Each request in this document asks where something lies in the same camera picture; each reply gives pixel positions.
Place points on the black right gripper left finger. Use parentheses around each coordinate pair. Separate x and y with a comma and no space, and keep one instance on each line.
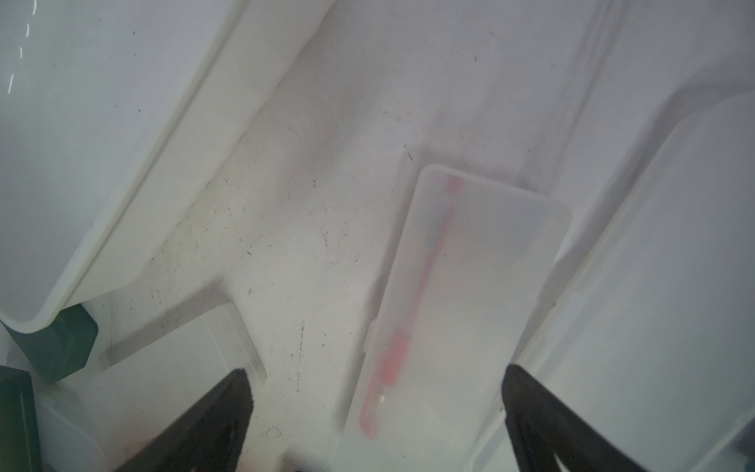
(209,436)

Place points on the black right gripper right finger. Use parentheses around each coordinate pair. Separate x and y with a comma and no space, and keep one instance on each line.
(546,435)

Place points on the clear pencil case pink pen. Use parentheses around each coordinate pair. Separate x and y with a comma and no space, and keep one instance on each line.
(471,262)

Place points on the green pencil case back upright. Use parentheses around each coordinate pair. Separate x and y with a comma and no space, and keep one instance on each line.
(61,349)

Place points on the green pencil case back angled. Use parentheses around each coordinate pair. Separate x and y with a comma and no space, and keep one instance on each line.
(20,447)

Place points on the white plastic storage box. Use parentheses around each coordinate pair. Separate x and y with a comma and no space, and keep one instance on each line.
(114,116)

